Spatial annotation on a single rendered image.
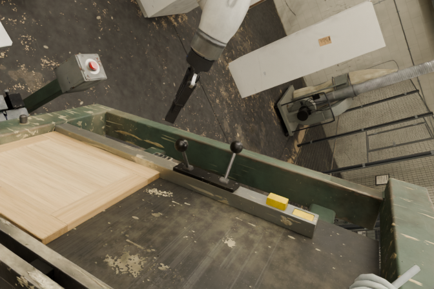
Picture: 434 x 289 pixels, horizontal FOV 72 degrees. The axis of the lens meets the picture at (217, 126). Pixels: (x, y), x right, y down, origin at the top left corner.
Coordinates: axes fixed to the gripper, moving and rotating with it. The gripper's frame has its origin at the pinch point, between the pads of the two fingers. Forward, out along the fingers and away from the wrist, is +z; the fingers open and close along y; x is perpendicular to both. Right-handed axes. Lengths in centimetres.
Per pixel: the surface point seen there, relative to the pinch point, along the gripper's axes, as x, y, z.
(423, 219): -55, -39, -18
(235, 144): -17.2, -13.6, -4.4
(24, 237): 22, -44, 12
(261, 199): -26.8, -25.0, 1.9
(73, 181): 18.8, -17.0, 22.4
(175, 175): -6.7, -12.6, 13.1
